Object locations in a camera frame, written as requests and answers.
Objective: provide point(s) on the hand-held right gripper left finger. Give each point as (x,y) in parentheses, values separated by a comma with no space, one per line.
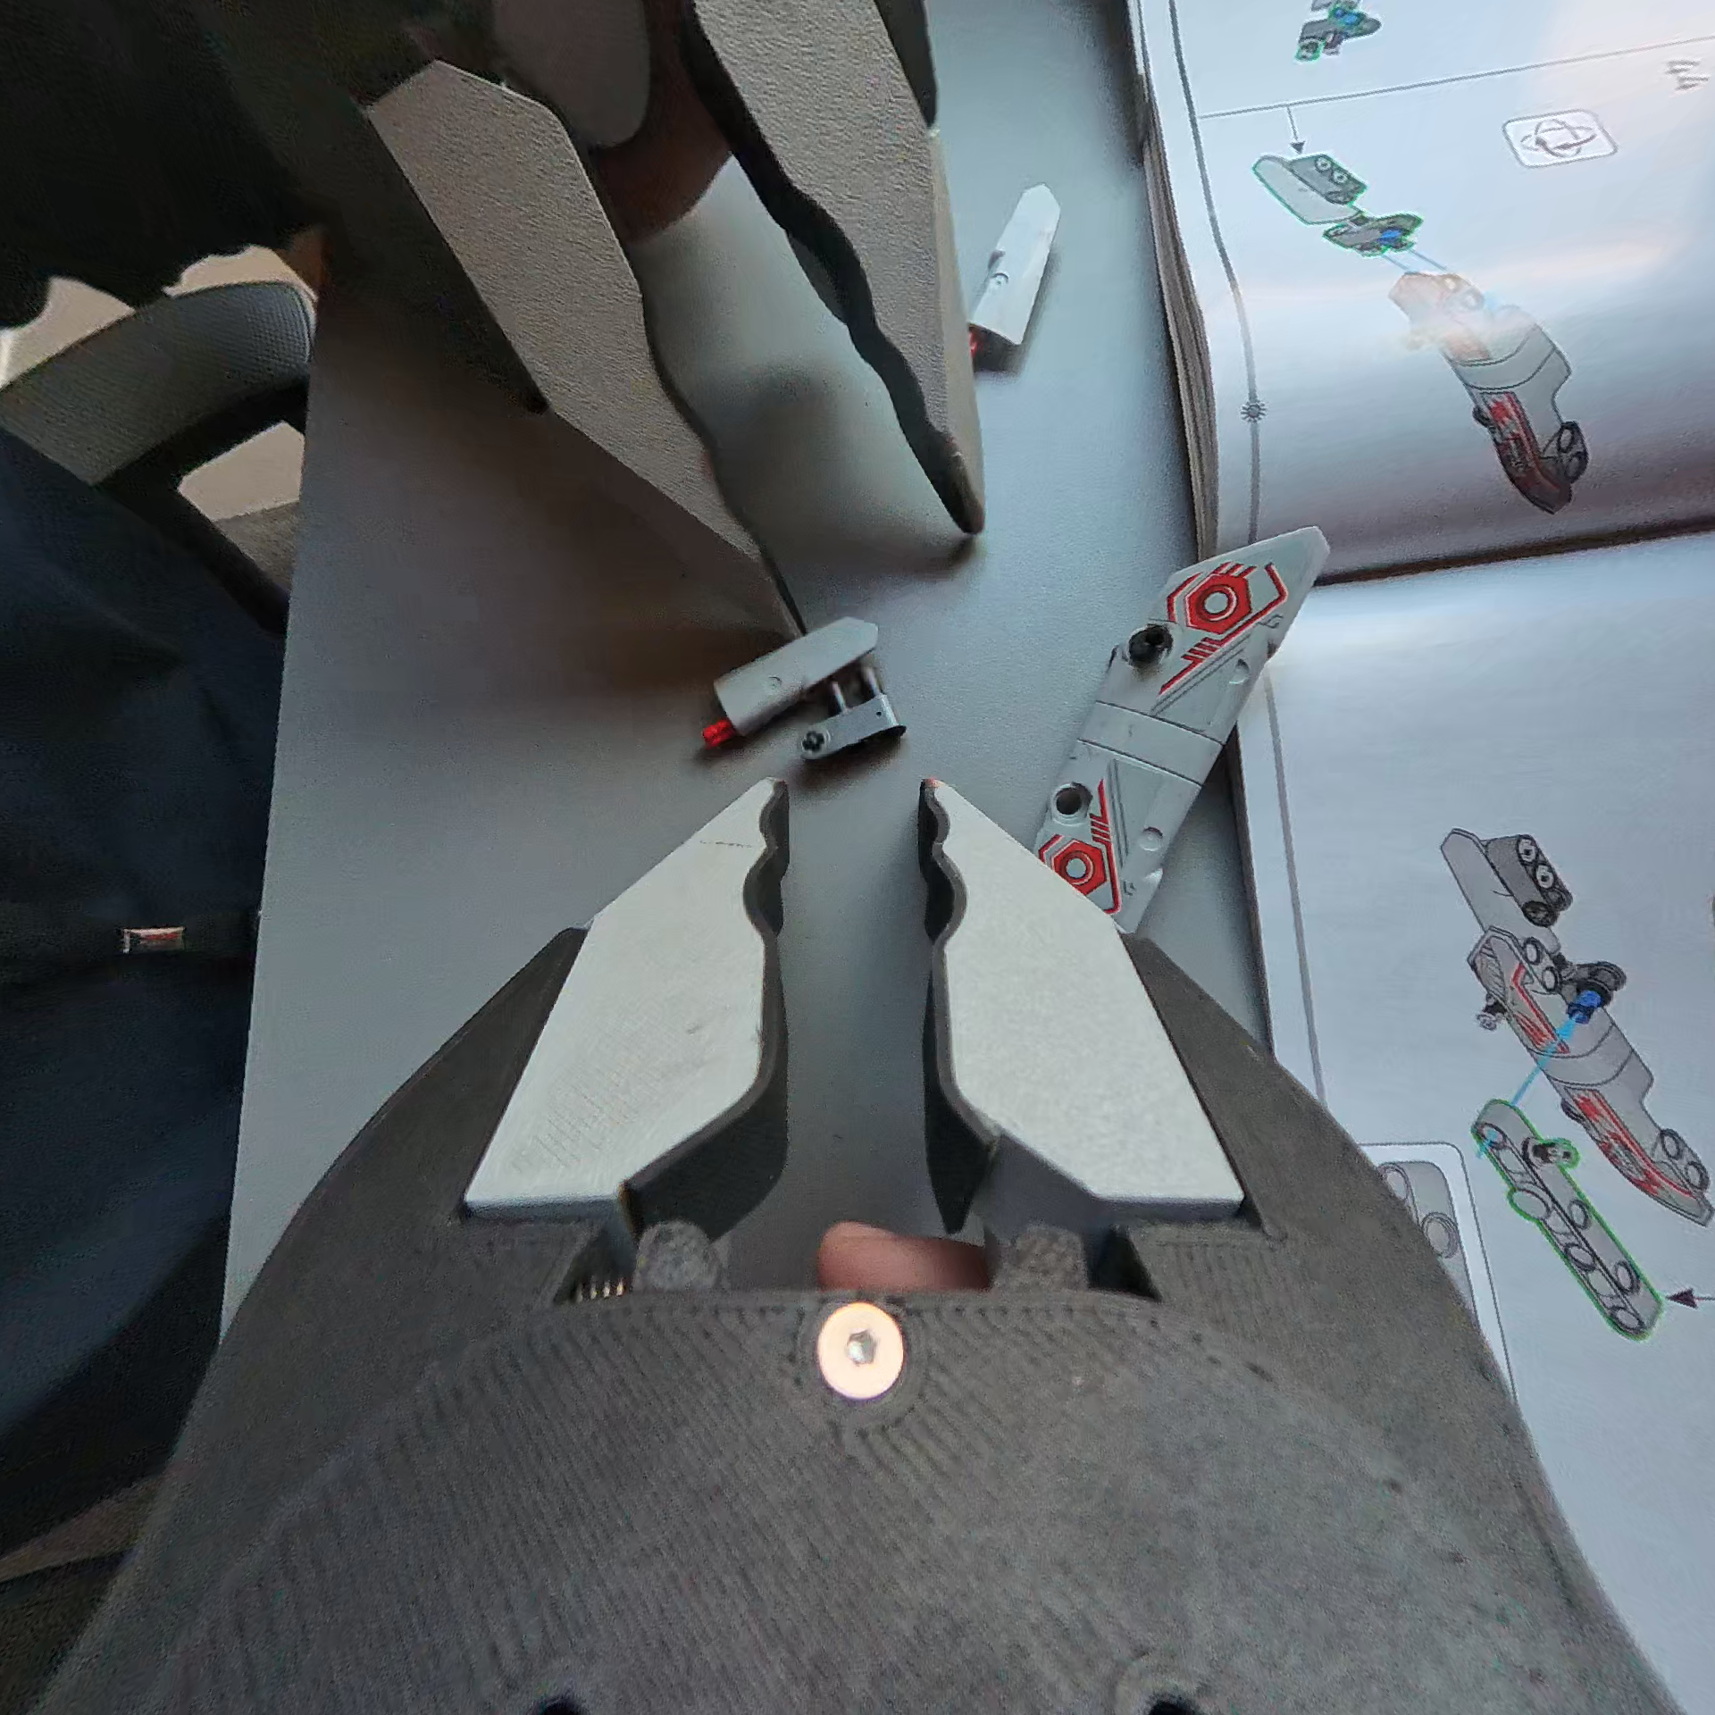
(630,1058)

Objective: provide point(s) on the person's left forearm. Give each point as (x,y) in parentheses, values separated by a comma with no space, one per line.
(107,134)

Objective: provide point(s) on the person's left hand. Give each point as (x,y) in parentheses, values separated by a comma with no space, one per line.
(683,168)

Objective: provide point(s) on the small grey lego assembly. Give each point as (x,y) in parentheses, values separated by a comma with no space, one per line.
(792,670)

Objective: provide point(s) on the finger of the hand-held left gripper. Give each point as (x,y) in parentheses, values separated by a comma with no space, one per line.
(858,163)
(535,268)

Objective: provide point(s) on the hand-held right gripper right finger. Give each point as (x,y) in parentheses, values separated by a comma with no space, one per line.
(1073,1058)

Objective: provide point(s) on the lego instruction booklet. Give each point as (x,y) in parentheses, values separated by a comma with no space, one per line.
(1476,805)

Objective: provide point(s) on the person's navy jacket torso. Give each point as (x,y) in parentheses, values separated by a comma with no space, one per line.
(107,1179)

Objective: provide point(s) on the office chair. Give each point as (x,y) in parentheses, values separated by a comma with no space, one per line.
(174,363)

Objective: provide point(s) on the person's right hand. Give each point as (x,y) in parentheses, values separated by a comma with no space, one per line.
(898,1260)

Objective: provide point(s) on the grey red-patterned lego panel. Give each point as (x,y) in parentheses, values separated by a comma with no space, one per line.
(1178,711)

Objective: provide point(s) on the grey Lego panel red pin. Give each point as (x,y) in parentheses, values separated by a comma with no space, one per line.
(1020,263)

